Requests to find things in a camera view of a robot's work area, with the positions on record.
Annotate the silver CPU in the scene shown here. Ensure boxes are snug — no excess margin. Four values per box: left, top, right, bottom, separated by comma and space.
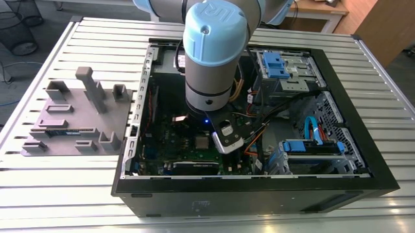
195, 136, 209, 150

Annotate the CPU socket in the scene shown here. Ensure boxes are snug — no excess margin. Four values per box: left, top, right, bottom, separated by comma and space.
191, 134, 213, 152

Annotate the green motherboard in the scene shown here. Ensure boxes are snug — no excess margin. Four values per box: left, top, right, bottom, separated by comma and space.
139, 106, 256, 176

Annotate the black graphics card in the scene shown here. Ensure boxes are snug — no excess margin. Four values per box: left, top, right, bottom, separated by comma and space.
172, 160, 220, 176

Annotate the grey power supply unit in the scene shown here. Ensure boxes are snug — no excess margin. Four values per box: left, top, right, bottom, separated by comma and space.
151, 50, 187, 107

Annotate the hard disk in blue carrier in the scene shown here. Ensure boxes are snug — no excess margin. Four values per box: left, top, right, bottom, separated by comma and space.
281, 139, 345, 156

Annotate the black PC case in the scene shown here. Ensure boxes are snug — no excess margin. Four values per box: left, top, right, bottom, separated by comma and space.
111, 37, 400, 218

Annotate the silver drive cage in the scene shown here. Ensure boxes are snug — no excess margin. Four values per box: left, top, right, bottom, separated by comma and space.
252, 50, 327, 105

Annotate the blue drive latch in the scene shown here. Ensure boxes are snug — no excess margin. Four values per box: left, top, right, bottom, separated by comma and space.
263, 52, 291, 80

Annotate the grey parts rack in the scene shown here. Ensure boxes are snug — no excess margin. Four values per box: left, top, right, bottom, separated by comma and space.
20, 67, 137, 157

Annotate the silver disk bay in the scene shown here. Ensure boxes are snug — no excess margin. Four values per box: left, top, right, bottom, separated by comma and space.
265, 139, 369, 176

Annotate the green RAM stick blue label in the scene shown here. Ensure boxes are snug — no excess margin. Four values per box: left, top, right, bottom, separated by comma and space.
39, 127, 95, 137

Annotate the wooden desk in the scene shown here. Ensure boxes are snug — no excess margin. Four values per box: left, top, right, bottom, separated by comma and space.
289, 0, 349, 33

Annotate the black mesh bin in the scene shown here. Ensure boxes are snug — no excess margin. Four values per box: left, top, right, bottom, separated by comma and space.
0, 11, 39, 57
17, 0, 45, 27

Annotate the wooden cabinet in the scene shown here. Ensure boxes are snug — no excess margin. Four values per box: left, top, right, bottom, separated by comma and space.
333, 0, 415, 68

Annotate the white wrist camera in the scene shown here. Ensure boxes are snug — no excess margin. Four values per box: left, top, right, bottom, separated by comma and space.
211, 120, 244, 154

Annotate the yellow wire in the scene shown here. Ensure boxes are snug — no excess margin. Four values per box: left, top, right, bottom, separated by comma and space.
228, 65, 244, 102

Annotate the orange wire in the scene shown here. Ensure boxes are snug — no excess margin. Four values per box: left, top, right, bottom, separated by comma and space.
243, 134, 263, 156

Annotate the black camera cable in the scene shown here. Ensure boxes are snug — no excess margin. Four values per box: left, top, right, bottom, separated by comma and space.
243, 45, 263, 127
173, 40, 187, 73

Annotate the black cable bundle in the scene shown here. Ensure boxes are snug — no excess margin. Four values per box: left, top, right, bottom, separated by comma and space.
241, 89, 328, 144

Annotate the blue wire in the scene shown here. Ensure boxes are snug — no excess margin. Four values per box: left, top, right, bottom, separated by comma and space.
304, 116, 323, 146

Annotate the red wire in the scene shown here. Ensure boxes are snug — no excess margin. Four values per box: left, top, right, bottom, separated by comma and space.
316, 122, 329, 144

